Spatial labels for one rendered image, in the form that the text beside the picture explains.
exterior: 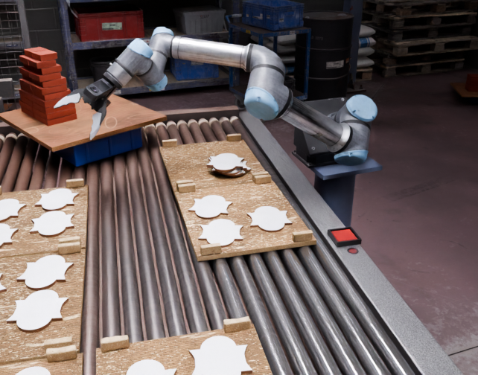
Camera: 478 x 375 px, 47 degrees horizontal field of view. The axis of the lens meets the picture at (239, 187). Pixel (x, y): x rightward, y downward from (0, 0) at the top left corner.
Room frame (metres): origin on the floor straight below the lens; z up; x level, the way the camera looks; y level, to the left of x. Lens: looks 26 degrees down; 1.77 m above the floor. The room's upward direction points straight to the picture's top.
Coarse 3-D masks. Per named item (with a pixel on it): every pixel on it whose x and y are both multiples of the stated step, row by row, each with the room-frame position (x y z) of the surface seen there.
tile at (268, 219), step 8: (264, 208) 1.51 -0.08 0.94; (272, 208) 1.51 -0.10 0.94; (248, 216) 1.47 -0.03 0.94; (256, 216) 1.46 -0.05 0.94; (264, 216) 1.46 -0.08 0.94; (272, 216) 1.46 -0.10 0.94; (280, 216) 1.46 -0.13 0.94; (256, 224) 1.41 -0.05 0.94; (264, 224) 1.41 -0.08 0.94; (272, 224) 1.41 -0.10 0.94; (280, 224) 1.41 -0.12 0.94; (288, 224) 1.42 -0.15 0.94
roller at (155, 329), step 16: (128, 160) 1.96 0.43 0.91; (128, 176) 1.83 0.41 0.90; (144, 208) 1.58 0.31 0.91; (144, 224) 1.46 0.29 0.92; (144, 240) 1.36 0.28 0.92; (144, 256) 1.27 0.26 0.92; (144, 272) 1.20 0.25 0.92; (144, 288) 1.13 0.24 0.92; (144, 304) 1.07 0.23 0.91; (160, 320) 1.01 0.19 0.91; (160, 336) 0.95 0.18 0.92
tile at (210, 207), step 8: (200, 200) 1.56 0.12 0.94; (208, 200) 1.56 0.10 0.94; (216, 200) 1.56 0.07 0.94; (224, 200) 1.56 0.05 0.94; (192, 208) 1.51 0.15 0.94; (200, 208) 1.51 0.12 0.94; (208, 208) 1.51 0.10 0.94; (216, 208) 1.51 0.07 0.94; (224, 208) 1.51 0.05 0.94; (200, 216) 1.46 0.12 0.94; (208, 216) 1.46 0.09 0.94; (216, 216) 1.46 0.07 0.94
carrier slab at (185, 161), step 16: (192, 144) 2.07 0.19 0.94; (208, 144) 2.07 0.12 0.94; (224, 144) 2.07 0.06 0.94; (240, 144) 2.07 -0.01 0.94; (176, 160) 1.91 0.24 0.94; (192, 160) 1.91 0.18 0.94; (208, 160) 1.91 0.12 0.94; (256, 160) 1.91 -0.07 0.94; (176, 176) 1.76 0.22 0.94; (192, 176) 1.76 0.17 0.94; (208, 176) 1.76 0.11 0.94; (224, 176) 1.76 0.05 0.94; (240, 176) 1.76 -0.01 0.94
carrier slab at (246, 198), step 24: (192, 192) 1.64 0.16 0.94; (216, 192) 1.64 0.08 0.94; (240, 192) 1.64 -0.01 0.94; (264, 192) 1.64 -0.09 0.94; (192, 216) 1.47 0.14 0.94; (240, 216) 1.47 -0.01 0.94; (288, 216) 1.47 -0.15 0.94; (192, 240) 1.33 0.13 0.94; (264, 240) 1.33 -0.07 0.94; (288, 240) 1.33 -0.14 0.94; (312, 240) 1.33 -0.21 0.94
